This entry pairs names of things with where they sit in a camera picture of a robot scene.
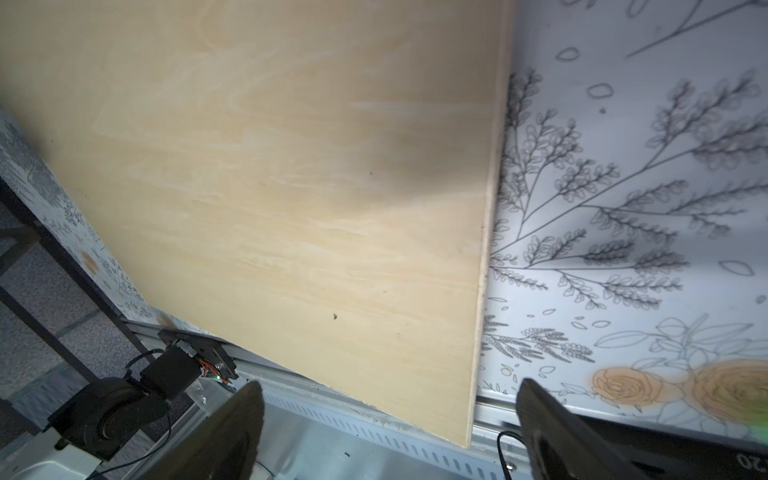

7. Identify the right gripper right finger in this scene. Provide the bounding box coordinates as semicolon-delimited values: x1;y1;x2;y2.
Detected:
516;378;647;480

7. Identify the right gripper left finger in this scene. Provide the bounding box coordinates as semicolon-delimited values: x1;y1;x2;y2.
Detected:
143;382;265;480

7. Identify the plywood board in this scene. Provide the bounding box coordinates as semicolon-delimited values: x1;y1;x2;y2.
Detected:
1;1;515;447

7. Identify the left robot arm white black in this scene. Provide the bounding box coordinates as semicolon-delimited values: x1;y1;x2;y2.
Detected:
1;330;238;479

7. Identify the floral table mat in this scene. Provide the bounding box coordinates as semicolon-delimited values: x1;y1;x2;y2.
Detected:
0;0;768;448

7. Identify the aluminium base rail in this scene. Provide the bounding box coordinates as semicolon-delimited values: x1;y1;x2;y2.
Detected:
119;317;768;480

